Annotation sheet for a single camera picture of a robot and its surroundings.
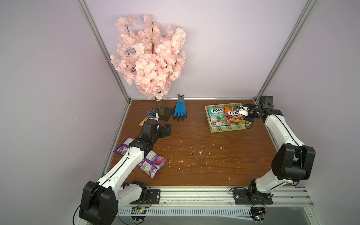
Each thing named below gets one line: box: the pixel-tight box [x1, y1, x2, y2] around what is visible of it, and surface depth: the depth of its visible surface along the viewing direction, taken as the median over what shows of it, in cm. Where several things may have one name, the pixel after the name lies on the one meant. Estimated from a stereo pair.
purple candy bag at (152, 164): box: [136, 150, 168, 179], surface depth 85 cm
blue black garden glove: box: [173, 94, 188, 121], surface depth 113 cm
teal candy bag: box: [208, 106, 228, 127], surface depth 100 cm
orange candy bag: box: [225, 106, 246, 126], surface depth 94 cm
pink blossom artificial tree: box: [109, 14, 188, 116], surface depth 68 cm
